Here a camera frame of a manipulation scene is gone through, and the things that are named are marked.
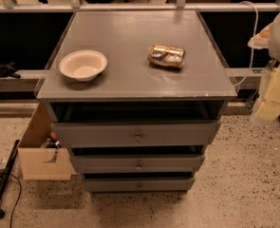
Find black cloth bag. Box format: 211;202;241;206
0;62;21;79

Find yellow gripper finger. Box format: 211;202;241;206
251;65;280;126

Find white cable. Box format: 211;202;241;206
233;0;260;87

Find black floor cable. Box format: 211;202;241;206
0;172;23;228

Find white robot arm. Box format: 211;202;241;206
248;12;280;125

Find items inside cardboard box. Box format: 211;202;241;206
41;131;61;148

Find crushed gold can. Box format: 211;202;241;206
148;45;185;69

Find grey top drawer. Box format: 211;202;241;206
51;121;220;148

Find white paper bowl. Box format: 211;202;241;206
59;50;107;82

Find black pole stand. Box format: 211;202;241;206
0;140;19;219

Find cardboard box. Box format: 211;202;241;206
17;104;72;181

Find grey drawer cabinet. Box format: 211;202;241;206
37;10;236;181

